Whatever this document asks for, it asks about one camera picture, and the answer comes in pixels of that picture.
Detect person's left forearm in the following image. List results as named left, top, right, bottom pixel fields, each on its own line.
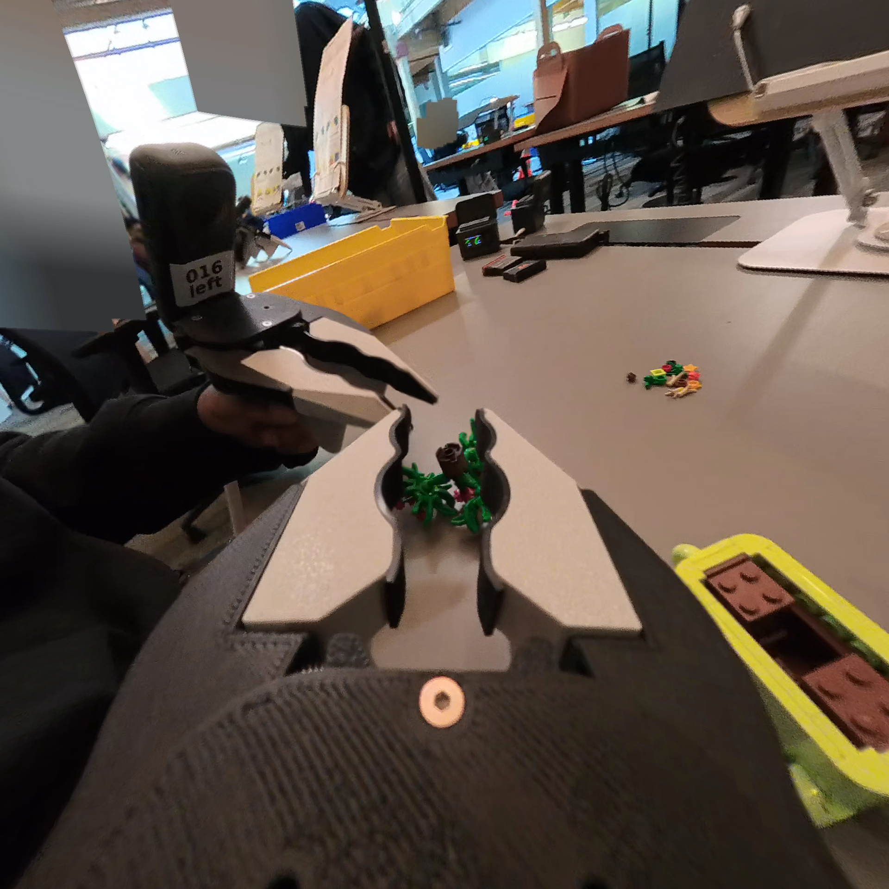
left=0, top=388, right=282, bottom=544

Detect light wooden board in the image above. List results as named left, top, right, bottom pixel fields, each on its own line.
left=707, top=90, right=889, bottom=127

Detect lime green soft toy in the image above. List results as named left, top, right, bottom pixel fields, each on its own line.
left=672, top=533, right=889, bottom=829

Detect green toy plant red flowers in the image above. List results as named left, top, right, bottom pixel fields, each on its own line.
left=394, top=431, right=498, bottom=534

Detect person's left hand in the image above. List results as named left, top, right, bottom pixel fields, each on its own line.
left=196, top=385, right=320, bottom=468

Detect dark grey panel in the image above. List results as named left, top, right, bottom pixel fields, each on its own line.
left=655, top=0, right=889, bottom=113

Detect black pillar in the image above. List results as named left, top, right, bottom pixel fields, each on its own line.
left=363, top=0, right=433, bottom=204

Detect blue plastic bin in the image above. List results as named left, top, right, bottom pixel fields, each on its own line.
left=267, top=203, right=327, bottom=240

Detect cardboard display stand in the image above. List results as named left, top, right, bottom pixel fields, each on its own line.
left=251, top=123, right=286, bottom=216
left=310, top=17, right=384, bottom=211

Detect idle hand-held gripper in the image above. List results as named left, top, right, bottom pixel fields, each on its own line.
left=232, top=196, right=293, bottom=269

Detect white panel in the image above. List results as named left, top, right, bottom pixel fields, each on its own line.
left=752, top=56, right=889, bottom=100

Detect black flat box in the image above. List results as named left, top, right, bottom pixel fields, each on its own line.
left=510, top=225, right=611, bottom=261

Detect person's dark jacket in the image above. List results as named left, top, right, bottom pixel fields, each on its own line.
left=0, top=479, right=183, bottom=883

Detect black upright device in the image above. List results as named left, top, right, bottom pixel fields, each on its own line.
left=510, top=170, right=554, bottom=237

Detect black office chair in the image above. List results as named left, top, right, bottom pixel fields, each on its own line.
left=0, top=318, right=204, bottom=426

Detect brown bag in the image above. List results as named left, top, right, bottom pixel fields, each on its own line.
left=532, top=24, right=632, bottom=134

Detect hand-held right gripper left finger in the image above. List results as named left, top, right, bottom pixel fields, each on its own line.
left=241, top=406, right=412, bottom=633

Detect black monitor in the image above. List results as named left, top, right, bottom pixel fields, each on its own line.
left=628, top=40, right=668, bottom=100

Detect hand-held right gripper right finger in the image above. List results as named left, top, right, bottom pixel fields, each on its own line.
left=472, top=408, right=643, bottom=639

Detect yellow plastic bin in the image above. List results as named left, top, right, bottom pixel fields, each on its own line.
left=249, top=215, right=457, bottom=332

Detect table inset panel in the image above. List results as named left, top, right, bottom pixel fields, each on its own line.
left=570, top=215, right=741, bottom=246

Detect background wooden desk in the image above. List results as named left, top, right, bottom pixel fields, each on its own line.
left=422, top=94, right=659, bottom=176

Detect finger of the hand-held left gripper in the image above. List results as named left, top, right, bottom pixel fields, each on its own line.
left=304, top=316, right=438, bottom=407
left=242, top=344, right=398, bottom=429

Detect black charger case with display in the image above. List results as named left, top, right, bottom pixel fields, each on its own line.
left=455, top=191, right=503, bottom=262

